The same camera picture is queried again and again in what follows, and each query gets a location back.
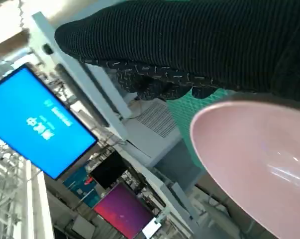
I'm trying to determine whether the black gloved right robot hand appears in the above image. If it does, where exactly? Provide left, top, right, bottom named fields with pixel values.
left=54, top=0, right=300, bottom=101

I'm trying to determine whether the monitor with dark screen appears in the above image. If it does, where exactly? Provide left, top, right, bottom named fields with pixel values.
left=89, top=150, right=130, bottom=190

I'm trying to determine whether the white metal truss frame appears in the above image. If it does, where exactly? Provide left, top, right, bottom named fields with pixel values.
left=0, top=139, right=55, bottom=239

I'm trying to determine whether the blue banner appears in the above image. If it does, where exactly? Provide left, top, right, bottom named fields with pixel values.
left=63, top=166, right=100, bottom=208

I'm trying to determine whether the monitor with purple screen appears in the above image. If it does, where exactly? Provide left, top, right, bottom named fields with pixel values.
left=93, top=183, right=163, bottom=239

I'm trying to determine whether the green cutting mat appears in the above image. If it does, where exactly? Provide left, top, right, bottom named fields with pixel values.
left=166, top=88, right=232, bottom=172

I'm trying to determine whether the pink bowl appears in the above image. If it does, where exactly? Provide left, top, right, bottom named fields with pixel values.
left=189, top=101, right=300, bottom=239

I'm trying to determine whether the monitor with blue screen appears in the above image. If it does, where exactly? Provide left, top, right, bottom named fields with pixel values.
left=0, top=63, right=99, bottom=180

